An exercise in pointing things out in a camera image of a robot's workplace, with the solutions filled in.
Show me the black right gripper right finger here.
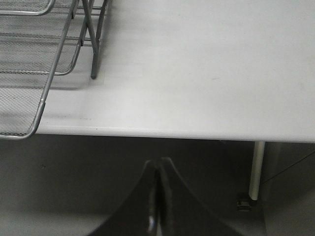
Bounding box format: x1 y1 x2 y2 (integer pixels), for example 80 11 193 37
158 157 240 236

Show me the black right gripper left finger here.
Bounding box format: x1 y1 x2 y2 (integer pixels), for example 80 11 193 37
90 160 159 236

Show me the mesh rack tray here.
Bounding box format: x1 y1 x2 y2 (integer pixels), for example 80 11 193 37
0 0 84 75
0 0 56 16
0 0 83 140

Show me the white table leg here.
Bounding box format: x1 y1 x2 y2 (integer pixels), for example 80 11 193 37
237 141 265 211

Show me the grey metal rack frame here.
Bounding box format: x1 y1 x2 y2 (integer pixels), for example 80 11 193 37
82 0 107 80

